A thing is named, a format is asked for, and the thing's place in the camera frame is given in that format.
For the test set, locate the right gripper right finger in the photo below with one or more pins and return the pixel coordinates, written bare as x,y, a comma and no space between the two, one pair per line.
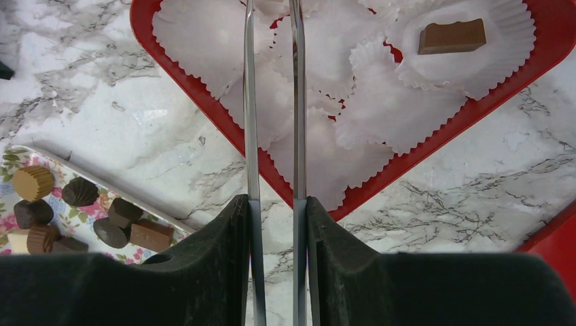
352,284

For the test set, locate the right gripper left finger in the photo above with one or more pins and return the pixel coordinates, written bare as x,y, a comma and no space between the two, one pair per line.
201,280

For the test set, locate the brown rectangular chocolate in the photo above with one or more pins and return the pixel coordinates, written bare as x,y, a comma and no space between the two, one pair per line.
457,37

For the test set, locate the brown block chocolate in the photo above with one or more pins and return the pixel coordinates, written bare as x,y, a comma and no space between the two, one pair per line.
150,235

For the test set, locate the dark ridged chocolate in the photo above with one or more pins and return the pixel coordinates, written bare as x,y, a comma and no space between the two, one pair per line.
80,192

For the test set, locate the dark round chocolate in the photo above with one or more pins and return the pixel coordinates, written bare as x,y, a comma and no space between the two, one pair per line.
30,213

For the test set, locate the white square chocolate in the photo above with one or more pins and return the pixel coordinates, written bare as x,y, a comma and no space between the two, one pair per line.
18,242

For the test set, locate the caramel round chocolate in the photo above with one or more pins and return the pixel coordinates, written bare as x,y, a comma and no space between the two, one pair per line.
33,183

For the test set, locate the red chocolate box base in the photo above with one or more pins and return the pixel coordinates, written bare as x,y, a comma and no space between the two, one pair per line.
367,127

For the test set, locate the floral rectangular tray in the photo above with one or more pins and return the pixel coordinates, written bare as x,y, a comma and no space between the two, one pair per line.
74,222

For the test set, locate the red box lid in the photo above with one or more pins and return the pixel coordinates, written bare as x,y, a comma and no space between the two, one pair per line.
555,243

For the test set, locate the white paper cup liner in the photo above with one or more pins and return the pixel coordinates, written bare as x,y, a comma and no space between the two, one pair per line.
510,38

